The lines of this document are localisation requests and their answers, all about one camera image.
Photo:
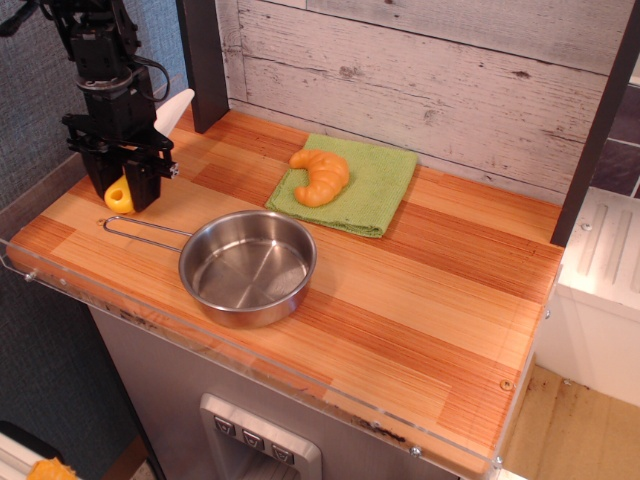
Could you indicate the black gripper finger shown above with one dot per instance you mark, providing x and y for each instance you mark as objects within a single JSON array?
[
  {"x": 144, "y": 184},
  {"x": 102, "y": 169}
]

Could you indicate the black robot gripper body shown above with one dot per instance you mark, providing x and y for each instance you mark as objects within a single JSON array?
[{"x": 120, "y": 118}]

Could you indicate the yellow handled white toy knife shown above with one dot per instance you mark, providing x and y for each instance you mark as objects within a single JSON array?
[{"x": 172, "y": 117}]

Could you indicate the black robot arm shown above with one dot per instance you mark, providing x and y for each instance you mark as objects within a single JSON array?
[{"x": 99, "y": 37}]

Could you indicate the small stainless steel pan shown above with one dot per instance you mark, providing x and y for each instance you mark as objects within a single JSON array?
[{"x": 246, "y": 269}]

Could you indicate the orange toy croissant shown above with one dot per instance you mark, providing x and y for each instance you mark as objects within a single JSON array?
[{"x": 328, "y": 173}]

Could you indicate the green folded cloth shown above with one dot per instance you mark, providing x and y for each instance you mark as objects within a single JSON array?
[{"x": 379, "y": 178}]

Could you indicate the grey toy fridge cabinet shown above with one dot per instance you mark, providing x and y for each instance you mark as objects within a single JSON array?
[{"x": 166, "y": 381}]

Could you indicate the silver water dispenser panel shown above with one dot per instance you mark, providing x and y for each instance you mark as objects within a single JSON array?
[{"x": 246, "y": 446}]

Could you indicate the orange object bottom left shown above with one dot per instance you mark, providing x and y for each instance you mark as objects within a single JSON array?
[{"x": 51, "y": 469}]

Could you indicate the clear acrylic table guard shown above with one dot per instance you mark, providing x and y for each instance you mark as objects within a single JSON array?
[{"x": 404, "y": 360}]

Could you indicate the white cabinet at right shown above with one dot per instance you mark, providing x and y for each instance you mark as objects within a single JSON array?
[{"x": 591, "y": 330}]

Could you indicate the dark left shelf post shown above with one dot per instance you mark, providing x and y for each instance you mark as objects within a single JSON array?
[{"x": 202, "y": 49}]

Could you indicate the dark shelf post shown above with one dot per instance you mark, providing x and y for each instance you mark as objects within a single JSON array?
[
  {"x": 613, "y": 93},
  {"x": 202, "y": 49}
]

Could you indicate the dark right shelf post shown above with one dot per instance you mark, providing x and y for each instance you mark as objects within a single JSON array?
[{"x": 613, "y": 93}]

